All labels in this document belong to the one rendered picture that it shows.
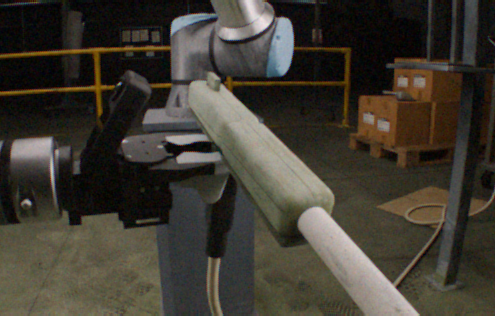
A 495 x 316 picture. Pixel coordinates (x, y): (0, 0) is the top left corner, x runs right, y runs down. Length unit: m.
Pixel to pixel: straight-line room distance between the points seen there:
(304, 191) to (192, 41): 0.78
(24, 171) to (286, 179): 0.25
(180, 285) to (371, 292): 0.93
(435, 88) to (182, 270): 2.79
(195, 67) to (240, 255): 0.53
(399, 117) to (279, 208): 2.94
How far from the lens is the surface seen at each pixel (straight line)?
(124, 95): 0.38
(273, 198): 0.29
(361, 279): 0.24
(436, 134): 3.50
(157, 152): 0.42
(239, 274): 1.13
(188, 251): 1.08
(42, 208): 0.41
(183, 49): 1.03
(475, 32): 1.36
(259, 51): 0.93
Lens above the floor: 0.78
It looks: 13 degrees down
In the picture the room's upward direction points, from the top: straight up
